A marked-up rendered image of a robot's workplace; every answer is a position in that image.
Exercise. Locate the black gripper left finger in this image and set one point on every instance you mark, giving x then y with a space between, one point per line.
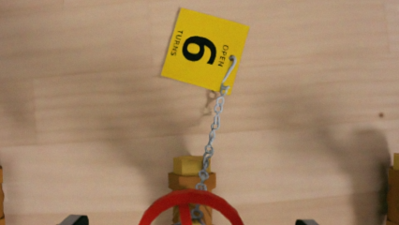
75 220

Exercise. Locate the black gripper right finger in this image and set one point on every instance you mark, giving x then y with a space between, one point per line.
306 222

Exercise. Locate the yellow tag with silver chain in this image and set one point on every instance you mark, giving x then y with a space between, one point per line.
199 54

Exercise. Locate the black pipe manifold with grey fittings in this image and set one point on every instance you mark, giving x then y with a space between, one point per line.
185 176

